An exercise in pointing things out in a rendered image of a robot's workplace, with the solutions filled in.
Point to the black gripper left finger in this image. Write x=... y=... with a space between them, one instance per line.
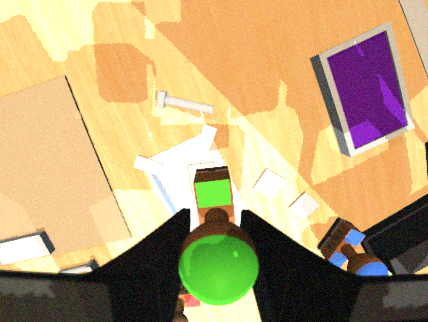
x=142 y=284

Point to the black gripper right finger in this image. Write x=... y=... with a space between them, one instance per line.
x=294 y=284

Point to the red-handled rubber stamp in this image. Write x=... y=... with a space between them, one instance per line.
x=185 y=300

